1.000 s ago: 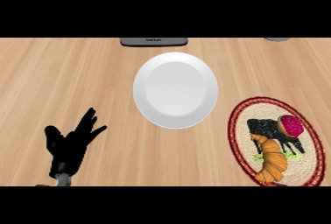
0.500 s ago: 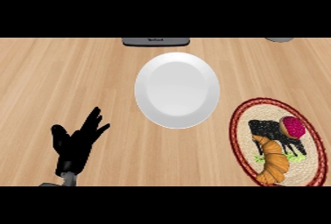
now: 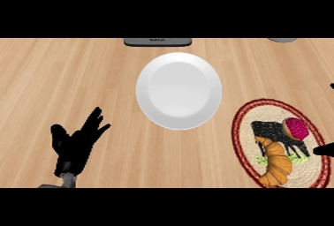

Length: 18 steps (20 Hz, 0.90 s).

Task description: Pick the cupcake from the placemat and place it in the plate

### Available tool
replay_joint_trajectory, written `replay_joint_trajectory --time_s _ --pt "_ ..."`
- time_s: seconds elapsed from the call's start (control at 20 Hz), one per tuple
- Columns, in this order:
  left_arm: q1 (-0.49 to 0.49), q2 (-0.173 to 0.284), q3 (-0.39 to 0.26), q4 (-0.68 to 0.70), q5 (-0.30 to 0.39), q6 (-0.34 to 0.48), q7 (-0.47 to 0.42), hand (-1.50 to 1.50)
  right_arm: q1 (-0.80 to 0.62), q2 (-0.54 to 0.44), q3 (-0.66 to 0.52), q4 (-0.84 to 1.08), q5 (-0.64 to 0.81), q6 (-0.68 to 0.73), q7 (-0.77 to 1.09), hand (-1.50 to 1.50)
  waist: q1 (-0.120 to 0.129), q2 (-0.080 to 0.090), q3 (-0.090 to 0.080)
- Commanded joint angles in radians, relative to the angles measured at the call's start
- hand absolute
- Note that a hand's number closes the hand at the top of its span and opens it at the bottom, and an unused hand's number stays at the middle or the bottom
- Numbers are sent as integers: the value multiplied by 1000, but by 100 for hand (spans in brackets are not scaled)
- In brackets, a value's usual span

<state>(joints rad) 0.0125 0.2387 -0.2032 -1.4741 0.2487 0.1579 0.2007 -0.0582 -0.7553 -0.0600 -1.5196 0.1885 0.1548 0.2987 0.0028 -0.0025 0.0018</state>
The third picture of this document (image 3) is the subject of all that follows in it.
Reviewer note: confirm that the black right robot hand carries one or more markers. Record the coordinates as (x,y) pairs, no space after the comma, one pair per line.
(325,150)

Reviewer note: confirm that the dark grey flat appliance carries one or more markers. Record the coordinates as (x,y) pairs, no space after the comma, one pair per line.
(158,42)

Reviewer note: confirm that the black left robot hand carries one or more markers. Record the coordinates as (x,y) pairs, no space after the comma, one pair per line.
(72,145)

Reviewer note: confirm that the grey rounded object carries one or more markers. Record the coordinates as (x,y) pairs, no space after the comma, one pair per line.
(283,40)

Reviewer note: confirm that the round woven red-rimmed placemat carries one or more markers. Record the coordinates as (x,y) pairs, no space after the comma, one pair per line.
(252,117)

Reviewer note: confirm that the pink frosted cupcake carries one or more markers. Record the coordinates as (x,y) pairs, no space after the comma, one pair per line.
(296,128)

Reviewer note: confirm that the golden brown croissant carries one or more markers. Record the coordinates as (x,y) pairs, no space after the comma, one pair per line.
(276,164)

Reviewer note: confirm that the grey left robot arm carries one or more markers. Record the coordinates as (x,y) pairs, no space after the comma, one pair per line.
(66,181)

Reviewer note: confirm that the white oval plate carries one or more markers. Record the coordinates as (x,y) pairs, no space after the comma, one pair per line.
(180,90)

